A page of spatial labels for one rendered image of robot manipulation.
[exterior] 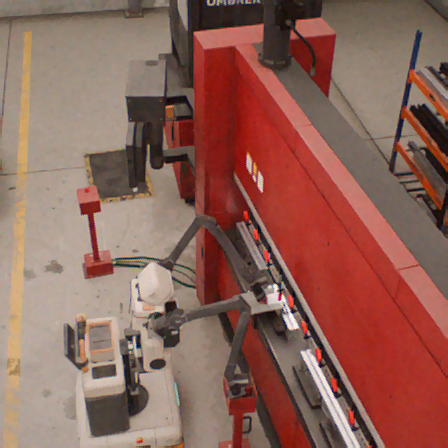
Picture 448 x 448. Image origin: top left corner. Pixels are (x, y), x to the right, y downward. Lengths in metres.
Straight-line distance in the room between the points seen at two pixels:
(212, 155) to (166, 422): 1.75
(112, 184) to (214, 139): 2.60
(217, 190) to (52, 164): 2.96
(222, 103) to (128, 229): 2.34
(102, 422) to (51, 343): 1.23
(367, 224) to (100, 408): 2.17
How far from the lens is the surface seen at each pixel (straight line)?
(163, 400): 4.73
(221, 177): 4.70
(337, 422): 3.84
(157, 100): 4.44
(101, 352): 4.21
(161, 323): 3.88
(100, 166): 7.22
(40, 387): 5.27
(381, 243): 2.81
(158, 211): 6.59
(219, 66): 4.26
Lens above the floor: 4.09
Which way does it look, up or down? 40 degrees down
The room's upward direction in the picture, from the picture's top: 1 degrees clockwise
